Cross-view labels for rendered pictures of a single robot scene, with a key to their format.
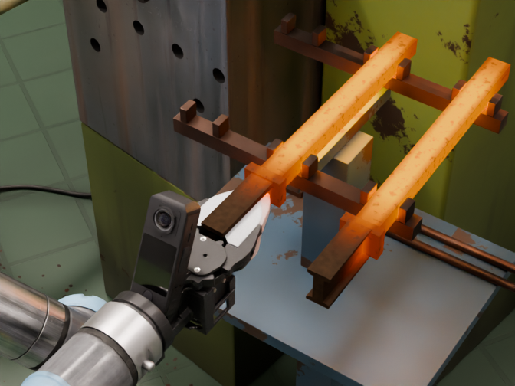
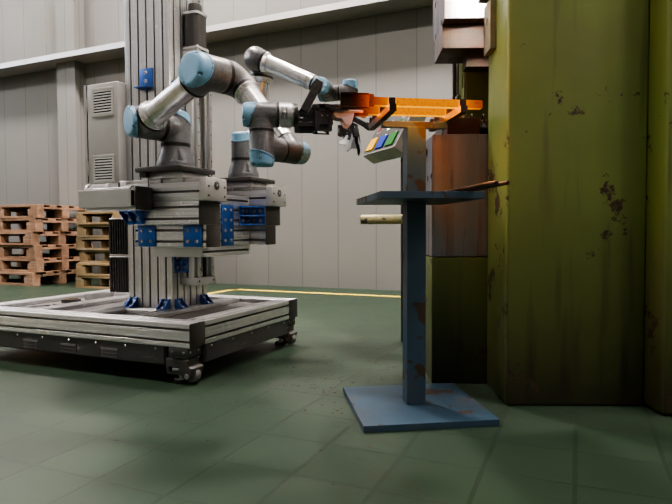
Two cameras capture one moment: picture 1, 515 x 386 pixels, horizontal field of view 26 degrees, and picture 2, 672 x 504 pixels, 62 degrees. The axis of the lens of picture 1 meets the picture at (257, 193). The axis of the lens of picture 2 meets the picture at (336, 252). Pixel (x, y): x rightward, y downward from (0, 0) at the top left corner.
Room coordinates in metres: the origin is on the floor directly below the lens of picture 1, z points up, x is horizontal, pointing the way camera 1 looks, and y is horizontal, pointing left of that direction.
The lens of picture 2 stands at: (-0.37, -1.25, 0.56)
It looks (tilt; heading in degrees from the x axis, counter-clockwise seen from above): 2 degrees down; 48
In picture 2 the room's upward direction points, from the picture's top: straight up
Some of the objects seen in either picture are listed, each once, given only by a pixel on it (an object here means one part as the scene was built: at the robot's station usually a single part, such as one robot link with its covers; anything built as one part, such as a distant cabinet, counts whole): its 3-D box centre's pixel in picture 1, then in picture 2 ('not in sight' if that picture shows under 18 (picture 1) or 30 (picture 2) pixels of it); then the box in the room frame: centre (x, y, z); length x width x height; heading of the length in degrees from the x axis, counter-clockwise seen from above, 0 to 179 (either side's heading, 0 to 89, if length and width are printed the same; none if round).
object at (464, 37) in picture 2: not in sight; (490, 43); (1.63, 0.03, 1.32); 0.42 x 0.20 x 0.10; 137
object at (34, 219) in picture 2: not in sight; (30, 244); (1.34, 5.93, 0.43); 1.18 x 0.81 x 0.87; 114
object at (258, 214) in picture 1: (251, 236); (348, 116); (0.81, 0.01, 0.91); 0.09 x 0.03 x 0.06; 142
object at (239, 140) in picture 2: not in sight; (243, 144); (1.12, 1.07, 0.98); 0.13 x 0.12 x 0.14; 32
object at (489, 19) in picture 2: not in sight; (489, 27); (1.35, -0.14, 1.27); 0.09 x 0.02 x 0.17; 47
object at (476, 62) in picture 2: not in sight; (501, 61); (1.64, -0.01, 1.24); 0.30 x 0.07 x 0.06; 137
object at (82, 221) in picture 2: not in sight; (141, 249); (2.03, 4.45, 0.39); 1.09 x 0.77 x 0.77; 114
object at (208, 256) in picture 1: (175, 293); (313, 118); (0.73, 0.08, 0.91); 0.12 x 0.08 x 0.09; 145
